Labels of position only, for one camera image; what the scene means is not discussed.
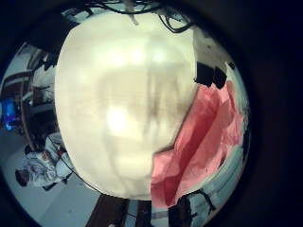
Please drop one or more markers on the orange button-up shirt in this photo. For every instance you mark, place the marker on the orange button-up shirt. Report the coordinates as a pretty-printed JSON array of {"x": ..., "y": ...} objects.
[{"x": 195, "y": 142}]

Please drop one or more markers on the brown wooden door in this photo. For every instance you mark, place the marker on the brown wooden door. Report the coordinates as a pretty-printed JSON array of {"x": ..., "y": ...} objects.
[{"x": 107, "y": 211}]

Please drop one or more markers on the person in white clothes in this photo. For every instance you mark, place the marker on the person in white clothes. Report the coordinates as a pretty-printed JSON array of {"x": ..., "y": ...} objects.
[{"x": 41, "y": 170}]

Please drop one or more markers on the laptop with blue screen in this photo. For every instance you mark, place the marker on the laptop with blue screen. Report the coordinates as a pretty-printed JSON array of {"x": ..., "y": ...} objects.
[{"x": 8, "y": 115}]

